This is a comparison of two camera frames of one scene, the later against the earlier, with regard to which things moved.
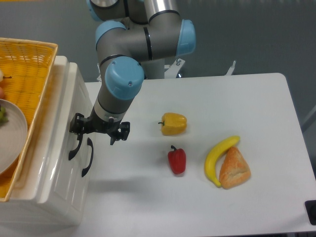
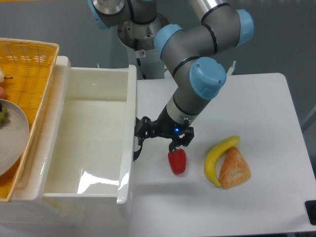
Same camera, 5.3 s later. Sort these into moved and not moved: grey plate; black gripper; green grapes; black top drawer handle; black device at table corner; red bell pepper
Moved: black top drawer handle; black gripper
Not moved: grey plate; green grapes; red bell pepper; black device at table corner
